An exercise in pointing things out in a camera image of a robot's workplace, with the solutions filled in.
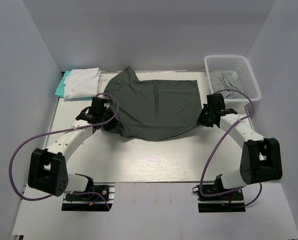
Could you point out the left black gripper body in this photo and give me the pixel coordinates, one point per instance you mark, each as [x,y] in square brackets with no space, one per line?
[106,115]

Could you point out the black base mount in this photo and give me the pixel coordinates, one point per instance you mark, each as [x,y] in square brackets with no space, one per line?
[99,198]
[231,203]

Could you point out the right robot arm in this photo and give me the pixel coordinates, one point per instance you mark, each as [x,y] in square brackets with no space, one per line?
[261,156]

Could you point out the white plastic basket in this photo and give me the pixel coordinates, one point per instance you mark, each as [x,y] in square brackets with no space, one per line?
[241,66]

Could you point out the folded white t-shirt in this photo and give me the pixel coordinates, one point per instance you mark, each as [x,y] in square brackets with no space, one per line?
[82,83]

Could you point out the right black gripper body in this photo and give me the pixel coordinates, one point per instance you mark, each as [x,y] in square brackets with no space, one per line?
[204,118]

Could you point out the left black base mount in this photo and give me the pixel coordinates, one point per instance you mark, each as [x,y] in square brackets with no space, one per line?
[99,198]

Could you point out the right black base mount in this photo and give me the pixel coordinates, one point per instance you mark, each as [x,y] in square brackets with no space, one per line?
[231,203]

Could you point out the folded teal t-shirt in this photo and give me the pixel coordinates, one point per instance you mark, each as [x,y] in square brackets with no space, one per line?
[60,89]

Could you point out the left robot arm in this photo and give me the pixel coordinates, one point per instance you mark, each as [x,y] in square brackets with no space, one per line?
[48,170]

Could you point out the light grey t-shirt in basket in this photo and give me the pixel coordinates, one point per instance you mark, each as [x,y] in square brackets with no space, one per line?
[228,81]

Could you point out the dark grey t-shirt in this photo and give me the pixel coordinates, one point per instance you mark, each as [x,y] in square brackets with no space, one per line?
[153,110]

